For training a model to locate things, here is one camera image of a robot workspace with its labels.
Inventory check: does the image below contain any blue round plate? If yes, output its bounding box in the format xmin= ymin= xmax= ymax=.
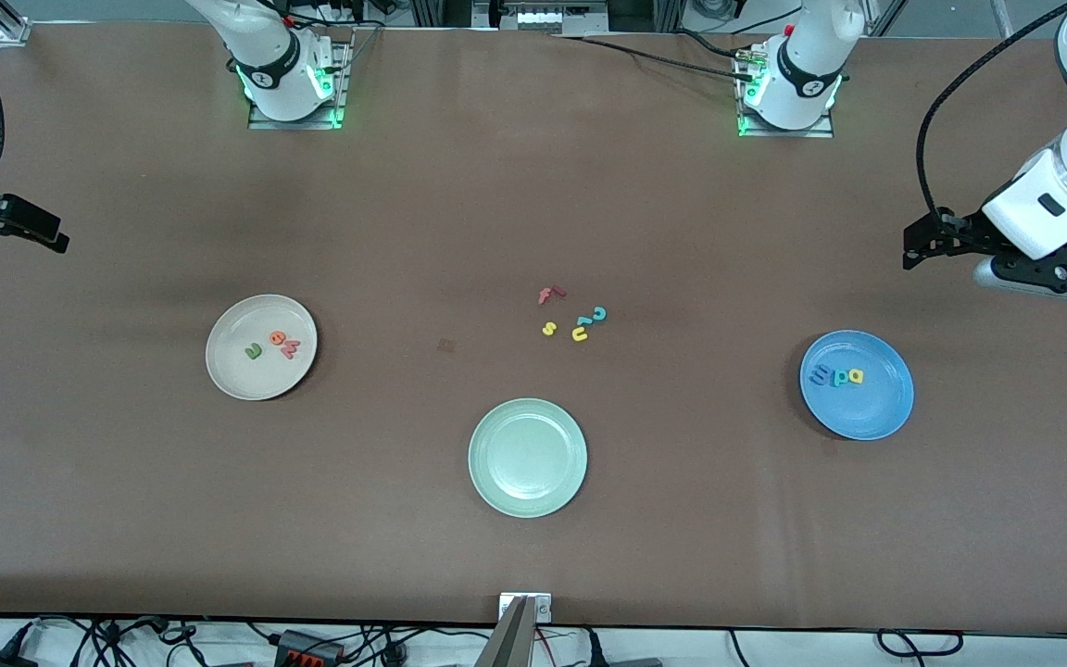
xmin=799 ymin=330 xmax=915 ymax=442

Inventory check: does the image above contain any beige brown round plate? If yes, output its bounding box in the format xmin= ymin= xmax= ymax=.
xmin=206 ymin=295 xmax=319 ymax=402

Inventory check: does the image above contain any light green round plate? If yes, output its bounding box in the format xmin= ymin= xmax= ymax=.
xmin=468 ymin=397 xmax=588 ymax=519

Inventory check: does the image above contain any black red power strip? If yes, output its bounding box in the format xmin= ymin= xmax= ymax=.
xmin=276 ymin=630 xmax=345 ymax=666

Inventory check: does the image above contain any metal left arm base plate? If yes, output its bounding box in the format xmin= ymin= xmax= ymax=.
xmin=735 ymin=42 xmax=835 ymax=140

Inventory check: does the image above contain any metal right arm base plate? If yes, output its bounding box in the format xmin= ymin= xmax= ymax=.
xmin=246 ymin=28 xmax=354 ymax=131

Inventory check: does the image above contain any short black table cable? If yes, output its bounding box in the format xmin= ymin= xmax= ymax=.
xmin=677 ymin=30 xmax=757 ymax=58

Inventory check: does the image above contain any long black table cable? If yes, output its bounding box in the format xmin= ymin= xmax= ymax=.
xmin=557 ymin=35 xmax=757 ymax=80

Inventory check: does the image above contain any black looped floor cable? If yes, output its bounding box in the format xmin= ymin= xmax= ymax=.
xmin=876 ymin=630 xmax=965 ymax=659

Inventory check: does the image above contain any small metal table bracket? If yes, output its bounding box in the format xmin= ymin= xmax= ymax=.
xmin=499 ymin=593 xmax=553 ymax=623

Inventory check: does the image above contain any grey metal post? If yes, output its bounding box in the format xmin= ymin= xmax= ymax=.
xmin=476 ymin=598 xmax=536 ymax=667

